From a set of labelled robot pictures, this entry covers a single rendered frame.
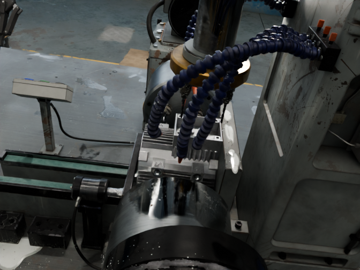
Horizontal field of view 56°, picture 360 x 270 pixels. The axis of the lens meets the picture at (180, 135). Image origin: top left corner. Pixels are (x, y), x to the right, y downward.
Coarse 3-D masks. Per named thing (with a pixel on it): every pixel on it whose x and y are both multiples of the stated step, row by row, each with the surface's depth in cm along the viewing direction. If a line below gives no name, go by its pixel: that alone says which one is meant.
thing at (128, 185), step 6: (138, 138) 98; (138, 144) 96; (138, 150) 94; (132, 156) 91; (138, 156) 92; (132, 162) 89; (132, 168) 87; (132, 174) 86; (126, 180) 84; (132, 180) 84; (126, 186) 82; (132, 186) 84
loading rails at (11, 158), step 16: (0, 160) 100; (16, 160) 101; (32, 160) 101; (48, 160) 102; (64, 160) 103; (80, 160) 103; (96, 160) 103; (0, 176) 95; (16, 176) 103; (32, 176) 103; (48, 176) 103; (64, 176) 103; (96, 176) 102; (112, 176) 102; (0, 192) 93; (16, 192) 93; (32, 192) 93; (48, 192) 92; (64, 192) 92; (0, 208) 97; (16, 208) 97; (32, 208) 97; (48, 208) 96; (64, 208) 96; (112, 208) 95; (112, 224) 98
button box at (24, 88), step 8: (16, 80) 106; (24, 80) 106; (32, 80) 106; (16, 88) 106; (24, 88) 106; (32, 88) 106; (40, 88) 106; (48, 88) 106; (56, 88) 106; (64, 88) 106; (72, 88) 112; (24, 96) 111; (32, 96) 107; (40, 96) 106; (48, 96) 106; (56, 96) 106; (64, 96) 106
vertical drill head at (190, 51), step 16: (208, 0) 65; (224, 0) 63; (240, 0) 64; (208, 16) 66; (224, 16) 65; (240, 16) 67; (208, 32) 68; (224, 32) 67; (176, 48) 77; (192, 48) 72; (208, 48) 69; (176, 64) 71; (192, 80) 69; (240, 80) 71
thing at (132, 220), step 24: (144, 192) 65; (168, 192) 64; (192, 192) 65; (216, 192) 69; (120, 216) 65; (144, 216) 60; (168, 216) 59; (192, 216) 60; (216, 216) 64; (120, 240) 59
